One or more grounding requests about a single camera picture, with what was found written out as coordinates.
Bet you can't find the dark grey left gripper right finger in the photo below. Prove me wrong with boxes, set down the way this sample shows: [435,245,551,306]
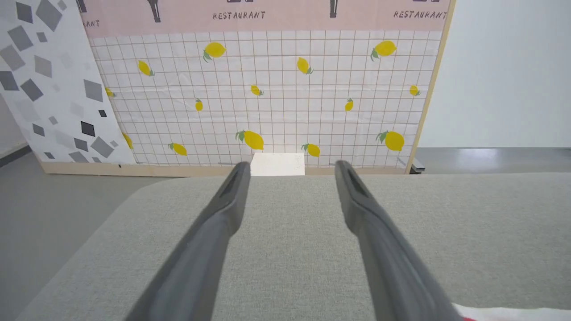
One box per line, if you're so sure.
[334,160,464,321]

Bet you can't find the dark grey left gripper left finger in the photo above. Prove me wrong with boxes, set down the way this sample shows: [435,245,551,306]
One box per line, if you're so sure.
[124,161,251,321]

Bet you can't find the red garment with white trim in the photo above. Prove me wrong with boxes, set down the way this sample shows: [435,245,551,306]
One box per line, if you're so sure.
[451,303,571,321]

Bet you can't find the grey fabric sofa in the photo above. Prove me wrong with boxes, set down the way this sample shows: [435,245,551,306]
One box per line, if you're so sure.
[13,173,571,321]

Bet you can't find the small white paper sheet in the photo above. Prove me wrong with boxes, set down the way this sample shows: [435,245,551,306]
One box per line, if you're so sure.
[250,152,306,177]

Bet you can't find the lemon print grid backdrop panel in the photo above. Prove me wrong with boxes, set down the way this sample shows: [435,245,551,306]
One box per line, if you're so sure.
[76,0,456,177]

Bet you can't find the grey diamond pattern white panel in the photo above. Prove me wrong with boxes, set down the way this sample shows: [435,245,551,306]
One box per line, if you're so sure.
[0,0,137,174]

